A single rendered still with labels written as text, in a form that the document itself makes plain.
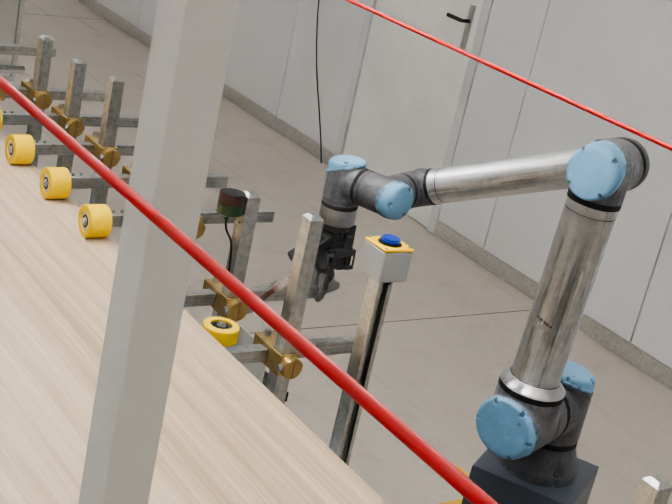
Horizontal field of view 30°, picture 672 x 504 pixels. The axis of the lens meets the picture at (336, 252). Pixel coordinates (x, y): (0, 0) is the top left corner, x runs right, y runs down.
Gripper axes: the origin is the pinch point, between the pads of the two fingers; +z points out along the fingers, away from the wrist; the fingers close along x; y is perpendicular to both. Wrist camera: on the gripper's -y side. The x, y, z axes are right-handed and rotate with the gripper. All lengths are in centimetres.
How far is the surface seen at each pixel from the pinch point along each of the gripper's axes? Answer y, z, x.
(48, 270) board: -68, -10, 7
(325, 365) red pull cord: -135, -97, -186
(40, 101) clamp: -29, -14, 116
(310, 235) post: -27, -32, -31
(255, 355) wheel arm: -32.8, -1.6, -26.7
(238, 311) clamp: -27.3, -3.1, -8.7
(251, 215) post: -26.3, -26.0, -6.0
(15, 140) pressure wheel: -53, -17, 72
